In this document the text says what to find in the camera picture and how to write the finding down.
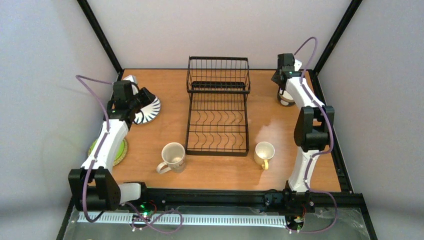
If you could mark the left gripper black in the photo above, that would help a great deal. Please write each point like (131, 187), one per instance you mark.
(145, 98)

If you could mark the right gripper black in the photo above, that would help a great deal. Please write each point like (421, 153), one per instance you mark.
(279, 77)

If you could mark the white bowl dark outside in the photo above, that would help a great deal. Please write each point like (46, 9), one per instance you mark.
(285, 98)

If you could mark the white mug coral pattern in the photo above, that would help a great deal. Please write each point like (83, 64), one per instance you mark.
(173, 158)

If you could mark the yellow mug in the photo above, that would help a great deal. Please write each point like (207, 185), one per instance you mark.
(263, 153)

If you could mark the black wire dish rack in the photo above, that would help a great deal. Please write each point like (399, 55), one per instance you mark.
(218, 89)

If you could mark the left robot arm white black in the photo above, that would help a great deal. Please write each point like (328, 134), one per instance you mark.
(92, 186)

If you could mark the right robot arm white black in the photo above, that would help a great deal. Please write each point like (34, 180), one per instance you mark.
(313, 132)

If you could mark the white blue striped plate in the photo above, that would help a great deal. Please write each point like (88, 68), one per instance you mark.
(148, 113)

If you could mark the green plate woven rim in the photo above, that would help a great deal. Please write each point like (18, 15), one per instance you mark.
(120, 155)

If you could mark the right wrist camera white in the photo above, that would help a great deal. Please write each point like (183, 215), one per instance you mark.
(297, 65)

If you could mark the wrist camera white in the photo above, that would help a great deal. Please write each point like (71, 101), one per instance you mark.
(131, 78)
(297, 65)

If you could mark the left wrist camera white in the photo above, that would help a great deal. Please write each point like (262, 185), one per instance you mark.
(131, 78)

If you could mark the black corner frame post left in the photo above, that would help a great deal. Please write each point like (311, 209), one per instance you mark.
(97, 29)

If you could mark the black corner frame post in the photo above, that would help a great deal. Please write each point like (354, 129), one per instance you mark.
(97, 29)
(337, 34)

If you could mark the black corner frame post right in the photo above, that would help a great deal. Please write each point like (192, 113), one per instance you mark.
(337, 34)

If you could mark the black front frame rail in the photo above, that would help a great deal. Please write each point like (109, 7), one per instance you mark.
(269, 201)

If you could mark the white slotted cable duct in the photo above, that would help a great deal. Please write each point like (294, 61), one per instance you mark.
(196, 220)

